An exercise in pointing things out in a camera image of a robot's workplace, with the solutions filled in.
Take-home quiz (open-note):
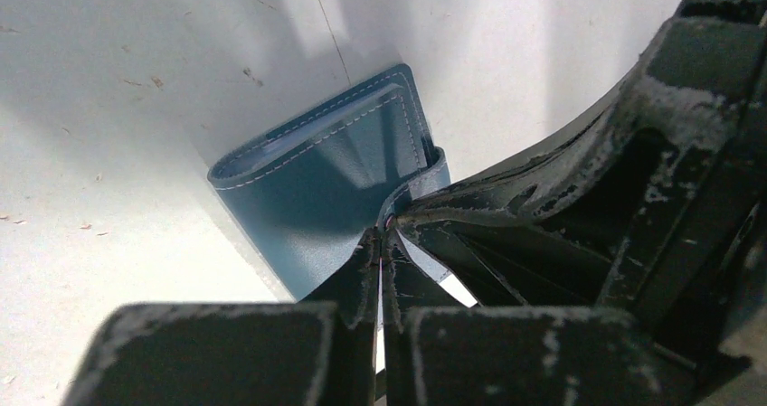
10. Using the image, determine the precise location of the blue leather card holder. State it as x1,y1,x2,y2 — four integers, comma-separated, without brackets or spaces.
207,64,450,299

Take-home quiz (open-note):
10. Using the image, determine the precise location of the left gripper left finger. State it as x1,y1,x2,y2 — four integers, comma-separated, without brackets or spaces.
63,228,381,405

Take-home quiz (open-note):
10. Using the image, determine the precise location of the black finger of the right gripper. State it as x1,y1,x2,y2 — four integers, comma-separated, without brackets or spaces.
397,0,766,379

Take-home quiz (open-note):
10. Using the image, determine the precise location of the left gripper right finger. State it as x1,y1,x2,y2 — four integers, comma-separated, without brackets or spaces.
381,230,695,405

